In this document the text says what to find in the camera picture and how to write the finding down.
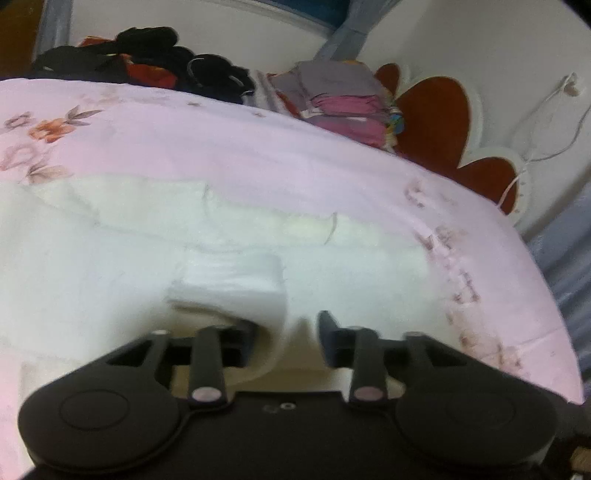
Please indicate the grey blue curtain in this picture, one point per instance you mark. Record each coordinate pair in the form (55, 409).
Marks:
(53, 27)
(348, 39)

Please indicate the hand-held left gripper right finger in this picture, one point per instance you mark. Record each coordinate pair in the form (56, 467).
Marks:
(325, 341)

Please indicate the pink floral blanket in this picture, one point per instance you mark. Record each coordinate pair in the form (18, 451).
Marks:
(231, 143)

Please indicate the striped white cloth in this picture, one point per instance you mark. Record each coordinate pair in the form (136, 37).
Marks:
(270, 94)

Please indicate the pile of black clothes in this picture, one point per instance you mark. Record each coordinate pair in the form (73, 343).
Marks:
(212, 74)

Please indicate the window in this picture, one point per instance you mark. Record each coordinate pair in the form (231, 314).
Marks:
(295, 11)

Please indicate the stack of folded clothes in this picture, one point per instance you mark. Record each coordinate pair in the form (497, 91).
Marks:
(341, 101)

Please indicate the white knit garment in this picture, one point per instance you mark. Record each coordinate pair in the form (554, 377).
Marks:
(138, 258)

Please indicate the red orange cloth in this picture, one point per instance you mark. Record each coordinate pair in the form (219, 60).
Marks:
(147, 69)

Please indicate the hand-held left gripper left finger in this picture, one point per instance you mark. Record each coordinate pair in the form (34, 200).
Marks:
(245, 344)

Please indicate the white headboard with brown hearts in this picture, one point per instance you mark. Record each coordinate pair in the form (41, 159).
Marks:
(434, 120)

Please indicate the grey blue striped cloth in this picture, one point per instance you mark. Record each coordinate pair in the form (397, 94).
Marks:
(563, 258)

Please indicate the brown wooden door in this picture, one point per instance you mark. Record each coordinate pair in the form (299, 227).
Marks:
(27, 18)

